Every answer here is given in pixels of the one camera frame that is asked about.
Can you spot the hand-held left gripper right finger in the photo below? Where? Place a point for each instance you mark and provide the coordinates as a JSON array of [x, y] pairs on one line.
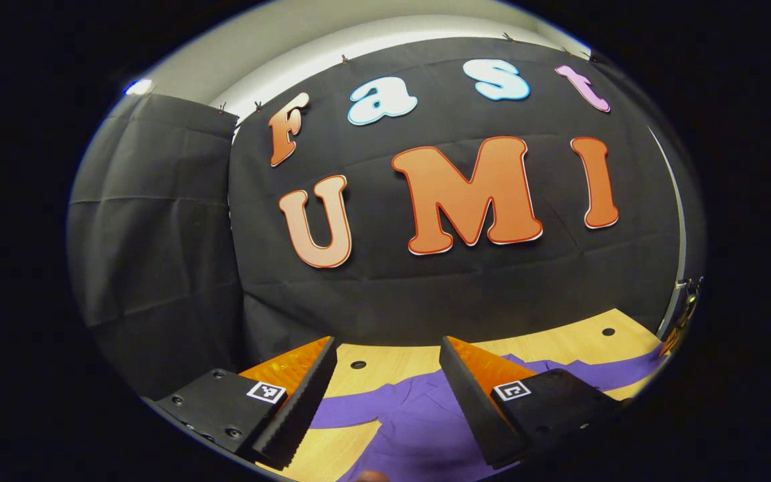
[[472, 408]]

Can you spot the purple knit shirt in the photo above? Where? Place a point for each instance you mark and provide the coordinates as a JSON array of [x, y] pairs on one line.
[[412, 428]]

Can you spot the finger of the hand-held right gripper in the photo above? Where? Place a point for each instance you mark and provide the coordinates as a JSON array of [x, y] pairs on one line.
[[670, 341]]

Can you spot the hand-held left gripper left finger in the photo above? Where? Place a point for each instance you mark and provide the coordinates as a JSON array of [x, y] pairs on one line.
[[305, 408]]

